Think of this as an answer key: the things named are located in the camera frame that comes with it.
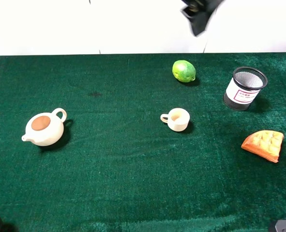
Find black mesh pen holder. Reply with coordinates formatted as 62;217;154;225
223;66;268;111

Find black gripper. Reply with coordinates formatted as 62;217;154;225
181;0;225;37

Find green velvet tablecloth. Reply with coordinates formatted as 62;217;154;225
0;53;286;232

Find small cream ceramic cup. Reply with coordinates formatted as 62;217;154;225
160;108;190;132

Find orange waffle slice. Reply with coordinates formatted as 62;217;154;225
241;130;284;163

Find green lime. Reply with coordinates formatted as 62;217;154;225
172;60;196;83

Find cream ceramic teapot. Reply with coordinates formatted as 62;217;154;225
21;108;67;146

